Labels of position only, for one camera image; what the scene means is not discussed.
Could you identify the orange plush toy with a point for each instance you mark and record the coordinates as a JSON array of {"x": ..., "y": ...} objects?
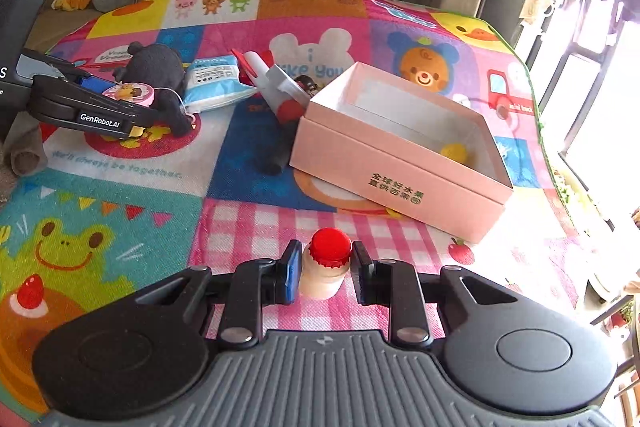
[{"x": 72, "y": 1}]

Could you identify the black plush toy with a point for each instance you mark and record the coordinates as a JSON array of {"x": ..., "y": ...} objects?
[{"x": 152, "y": 64}]

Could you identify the pink cardboard box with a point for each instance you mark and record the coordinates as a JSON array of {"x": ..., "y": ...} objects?
[{"x": 400, "y": 187}]

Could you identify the window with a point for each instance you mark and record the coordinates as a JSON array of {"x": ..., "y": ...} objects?
[{"x": 585, "y": 107}]

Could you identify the colourful cartoon printed mat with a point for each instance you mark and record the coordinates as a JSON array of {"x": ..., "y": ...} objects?
[{"x": 150, "y": 197}]

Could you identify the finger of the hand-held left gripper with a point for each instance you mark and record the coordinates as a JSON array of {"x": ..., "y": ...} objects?
[
  {"x": 95, "y": 85},
  {"x": 145, "y": 117}
]

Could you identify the small red-capped white bottle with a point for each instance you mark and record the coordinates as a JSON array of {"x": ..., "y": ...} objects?
[{"x": 325, "y": 279}]

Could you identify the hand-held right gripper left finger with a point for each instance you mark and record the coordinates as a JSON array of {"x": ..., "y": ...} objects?
[{"x": 292, "y": 274}]

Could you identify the red and white rocket toy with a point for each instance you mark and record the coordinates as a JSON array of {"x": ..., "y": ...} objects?
[{"x": 280, "y": 87}]

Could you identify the blue and white packet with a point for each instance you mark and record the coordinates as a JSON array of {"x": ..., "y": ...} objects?
[{"x": 215, "y": 82}]

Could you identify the small yellow round object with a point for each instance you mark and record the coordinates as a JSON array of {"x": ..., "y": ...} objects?
[{"x": 454, "y": 152}]

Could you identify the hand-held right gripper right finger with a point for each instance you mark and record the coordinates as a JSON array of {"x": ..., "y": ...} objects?
[{"x": 362, "y": 279}]

